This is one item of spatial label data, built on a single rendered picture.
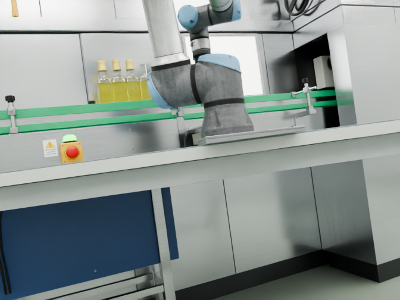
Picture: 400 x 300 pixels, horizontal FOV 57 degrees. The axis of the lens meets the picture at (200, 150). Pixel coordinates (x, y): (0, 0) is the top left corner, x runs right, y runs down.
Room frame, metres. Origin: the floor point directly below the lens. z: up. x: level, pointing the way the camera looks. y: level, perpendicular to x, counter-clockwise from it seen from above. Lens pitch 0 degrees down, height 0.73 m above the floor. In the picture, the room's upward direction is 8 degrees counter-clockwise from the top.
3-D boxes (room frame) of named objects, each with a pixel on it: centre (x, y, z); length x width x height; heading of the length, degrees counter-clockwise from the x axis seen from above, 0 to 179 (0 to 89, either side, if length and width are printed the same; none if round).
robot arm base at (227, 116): (1.04, -0.08, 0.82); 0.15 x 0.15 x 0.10
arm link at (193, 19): (1.31, -0.05, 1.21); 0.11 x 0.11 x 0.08; 75
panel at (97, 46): (1.78, 0.04, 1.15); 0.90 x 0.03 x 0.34; 112
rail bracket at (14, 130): (1.21, 0.60, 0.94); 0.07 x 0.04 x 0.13; 22
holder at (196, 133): (1.46, -0.07, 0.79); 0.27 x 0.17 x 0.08; 22
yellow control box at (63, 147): (1.26, 0.44, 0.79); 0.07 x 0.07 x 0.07; 22
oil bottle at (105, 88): (1.51, 0.35, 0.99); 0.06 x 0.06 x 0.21; 22
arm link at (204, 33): (1.41, -0.06, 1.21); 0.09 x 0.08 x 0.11; 165
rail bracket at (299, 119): (1.73, -0.52, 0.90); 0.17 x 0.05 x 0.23; 22
